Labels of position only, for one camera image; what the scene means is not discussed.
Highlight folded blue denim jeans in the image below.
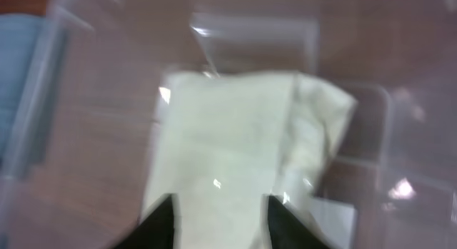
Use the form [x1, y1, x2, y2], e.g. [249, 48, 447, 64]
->
[1, 14, 44, 159]

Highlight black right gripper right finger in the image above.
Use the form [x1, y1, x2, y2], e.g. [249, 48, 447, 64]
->
[267, 195, 331, 249]

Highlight cream cloth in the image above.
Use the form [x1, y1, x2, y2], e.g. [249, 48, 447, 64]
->
[142, 71, 357, 248]

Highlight clear plastic storage bin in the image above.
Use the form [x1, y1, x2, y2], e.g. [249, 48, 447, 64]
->
[1, 0, 456, 248]

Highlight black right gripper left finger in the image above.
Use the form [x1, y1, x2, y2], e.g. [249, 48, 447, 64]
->
[111, 194, 175, 249]

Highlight white label in bin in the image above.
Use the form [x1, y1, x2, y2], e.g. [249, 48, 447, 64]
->
[310, 198, 358, 249]

